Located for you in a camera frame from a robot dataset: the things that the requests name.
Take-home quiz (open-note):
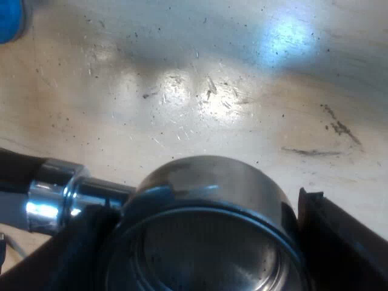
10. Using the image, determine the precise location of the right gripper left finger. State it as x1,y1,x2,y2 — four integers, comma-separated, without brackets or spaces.
0,203,124,291

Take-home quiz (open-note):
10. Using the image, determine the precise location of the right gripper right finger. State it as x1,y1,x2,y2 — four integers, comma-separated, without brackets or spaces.
297,187,388,291

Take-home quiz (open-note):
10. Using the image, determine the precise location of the filter holder with red-ended handle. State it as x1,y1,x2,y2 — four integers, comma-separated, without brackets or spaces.
0,147,313,291

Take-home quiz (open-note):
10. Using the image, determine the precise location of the bright blue tamper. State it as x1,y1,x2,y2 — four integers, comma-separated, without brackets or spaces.
0,0,24,45

